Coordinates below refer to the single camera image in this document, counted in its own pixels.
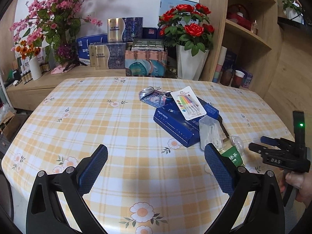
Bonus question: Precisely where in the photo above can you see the green tea sachet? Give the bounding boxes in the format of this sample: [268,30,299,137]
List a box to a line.
[219,139,244,167]

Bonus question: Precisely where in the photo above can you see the clear plastic blister tray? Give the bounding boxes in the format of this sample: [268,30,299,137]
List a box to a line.
[199,115,225,151]

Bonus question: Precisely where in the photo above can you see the blue luckin coffee box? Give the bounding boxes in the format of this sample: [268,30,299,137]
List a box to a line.
[153,96,220,148]

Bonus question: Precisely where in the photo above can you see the colour pens card pack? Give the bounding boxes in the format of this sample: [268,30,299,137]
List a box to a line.
[170,86,207,121]

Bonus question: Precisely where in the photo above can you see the person's right hand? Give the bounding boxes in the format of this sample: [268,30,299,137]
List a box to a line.
[279,170,312,208]

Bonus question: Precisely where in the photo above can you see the orange plaid tablecloth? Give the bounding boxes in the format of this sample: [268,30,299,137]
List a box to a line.
[2,77,293,233]

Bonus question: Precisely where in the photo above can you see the small blue purple box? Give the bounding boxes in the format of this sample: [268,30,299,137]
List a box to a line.
[240,68,253,89]

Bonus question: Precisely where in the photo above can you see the red cup white rim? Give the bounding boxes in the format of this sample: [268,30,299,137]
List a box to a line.
[230,70,245,88]

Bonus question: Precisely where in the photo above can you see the brown glass tumbler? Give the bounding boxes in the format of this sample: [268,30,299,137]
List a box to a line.
[220,69,233,86]

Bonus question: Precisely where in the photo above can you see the dark blue illustrated box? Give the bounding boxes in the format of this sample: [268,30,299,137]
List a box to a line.
[223,50,237,70]

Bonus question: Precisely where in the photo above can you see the crumpled blue foil wrapper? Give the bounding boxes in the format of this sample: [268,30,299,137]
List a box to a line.
[139,87,174,108]

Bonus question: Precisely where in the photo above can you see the stack of pastel cups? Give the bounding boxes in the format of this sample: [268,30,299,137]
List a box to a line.
[212,46,227,83]

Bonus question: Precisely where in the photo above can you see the low wooden cabinet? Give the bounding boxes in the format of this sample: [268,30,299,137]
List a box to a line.
[6,66,125,111]

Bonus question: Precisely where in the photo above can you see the glass perfume bottle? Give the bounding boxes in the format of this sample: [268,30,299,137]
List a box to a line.
[251,20,259,35]

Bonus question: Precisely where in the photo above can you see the gold blue gift box lower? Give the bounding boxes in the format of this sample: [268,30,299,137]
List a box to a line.
[89,42,126,70]

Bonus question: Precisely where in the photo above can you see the gold blue gift box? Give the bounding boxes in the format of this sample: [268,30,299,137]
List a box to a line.
[89,42,126,70]
[107,17,143,43]

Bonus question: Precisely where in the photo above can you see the wooden shelf unit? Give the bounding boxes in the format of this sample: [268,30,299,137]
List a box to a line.
[199,0,283,98]

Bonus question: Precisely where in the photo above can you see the red gift basket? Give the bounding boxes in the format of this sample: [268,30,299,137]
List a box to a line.
[226,4,252,31]

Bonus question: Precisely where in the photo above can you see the potted plant white pot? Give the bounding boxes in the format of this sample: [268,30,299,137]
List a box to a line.
[281,0,304,24]

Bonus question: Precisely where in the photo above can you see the teal copper gift box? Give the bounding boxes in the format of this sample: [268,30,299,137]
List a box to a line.
[125,39,168,78]

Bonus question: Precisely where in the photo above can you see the blue white tissue box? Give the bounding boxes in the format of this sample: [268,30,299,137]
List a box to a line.
[76,33,108,66]

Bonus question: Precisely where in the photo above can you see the white vase orange flowers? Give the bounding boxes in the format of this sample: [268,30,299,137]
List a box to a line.
[14,41,42,80]

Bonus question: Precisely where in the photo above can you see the red rose potted plant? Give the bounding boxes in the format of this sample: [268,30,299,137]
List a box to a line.
[158,3,215,81]

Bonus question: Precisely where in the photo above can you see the gold blue gift box upper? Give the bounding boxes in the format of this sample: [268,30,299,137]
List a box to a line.
[107,17,143,43]

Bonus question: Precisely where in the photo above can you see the pink blossom artificial tree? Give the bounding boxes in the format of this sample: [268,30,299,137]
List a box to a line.
[10,0,103,65]

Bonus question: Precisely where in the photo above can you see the light blue carton box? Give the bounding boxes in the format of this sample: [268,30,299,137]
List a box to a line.
[159,0,198,16]

